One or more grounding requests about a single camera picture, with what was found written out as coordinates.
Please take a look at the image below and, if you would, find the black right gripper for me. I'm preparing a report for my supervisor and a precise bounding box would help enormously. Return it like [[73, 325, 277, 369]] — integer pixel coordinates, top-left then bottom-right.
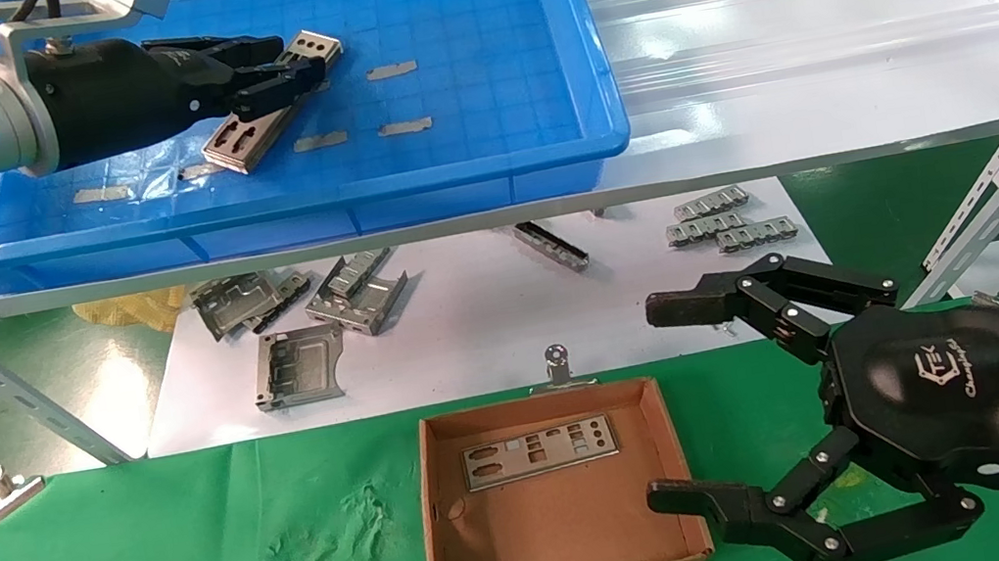
[[614, 221, 999, 561]]

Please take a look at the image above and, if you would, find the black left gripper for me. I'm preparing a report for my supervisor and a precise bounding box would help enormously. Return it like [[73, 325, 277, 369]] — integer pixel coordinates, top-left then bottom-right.
[[24, 6, 337, 175]]

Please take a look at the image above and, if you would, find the brown cardboard box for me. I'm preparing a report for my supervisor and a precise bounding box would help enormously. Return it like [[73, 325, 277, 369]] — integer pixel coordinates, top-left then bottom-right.
[[404, 369, 717, 561]]

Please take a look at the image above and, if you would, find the blue plastic tray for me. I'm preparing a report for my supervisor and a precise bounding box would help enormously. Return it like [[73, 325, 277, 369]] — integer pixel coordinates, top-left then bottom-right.
[[0, 0, 642, 295]]

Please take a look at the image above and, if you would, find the small notched metal strip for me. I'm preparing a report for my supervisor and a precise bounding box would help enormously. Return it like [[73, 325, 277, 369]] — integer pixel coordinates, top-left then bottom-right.
[[716, 216, 799, 255], [664, 210, 746, 249], [673, 187, 752, 223]]

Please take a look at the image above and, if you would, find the long narrow metal strip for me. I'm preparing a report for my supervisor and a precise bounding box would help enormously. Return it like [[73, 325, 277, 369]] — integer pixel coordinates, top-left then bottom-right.
[[506, 212, 592, 282]]

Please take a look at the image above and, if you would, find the white board sheet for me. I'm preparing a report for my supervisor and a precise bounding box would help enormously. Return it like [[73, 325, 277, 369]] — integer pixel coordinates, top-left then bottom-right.
[[120, 170, 846, 459]]

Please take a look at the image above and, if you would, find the white corrugated metal shelf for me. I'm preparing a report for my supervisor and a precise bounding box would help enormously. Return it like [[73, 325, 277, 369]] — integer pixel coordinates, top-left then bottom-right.
[[0, 0, 999, 321]]

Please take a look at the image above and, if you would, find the green cloth mat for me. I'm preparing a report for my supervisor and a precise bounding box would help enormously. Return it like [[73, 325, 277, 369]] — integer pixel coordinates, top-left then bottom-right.
[[0, 300, 999, 561]]

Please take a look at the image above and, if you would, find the stamped metal bracket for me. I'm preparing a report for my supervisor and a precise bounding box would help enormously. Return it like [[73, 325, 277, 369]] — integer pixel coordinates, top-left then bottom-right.
[[189, 269, 290, 346], [246, 321, 354, 414], [302, 267, 416, 346]]

